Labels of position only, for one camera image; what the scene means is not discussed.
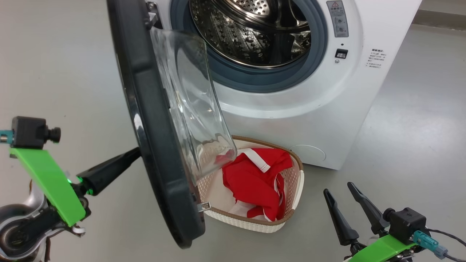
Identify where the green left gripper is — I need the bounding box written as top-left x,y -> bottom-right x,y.
9,147 -> 142,227

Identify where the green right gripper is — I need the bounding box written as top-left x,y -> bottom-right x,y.
323,182 -> 419,262

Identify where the black round glass washer door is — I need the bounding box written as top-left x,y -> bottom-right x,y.
107,0 -> 233,250

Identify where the red white garment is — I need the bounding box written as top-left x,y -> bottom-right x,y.
215,147 -> 293,222

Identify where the white washing machine body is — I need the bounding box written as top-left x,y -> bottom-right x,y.
146,0 -> 423,171

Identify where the cream perforated laundry basket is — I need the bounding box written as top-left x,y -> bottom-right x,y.
197,135 -> 304,233

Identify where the grey rubber door gasket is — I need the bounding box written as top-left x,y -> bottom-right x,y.
170,0 -> 328,93

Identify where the grey warning label sticker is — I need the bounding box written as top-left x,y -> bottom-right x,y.
327,0 -> 349,38

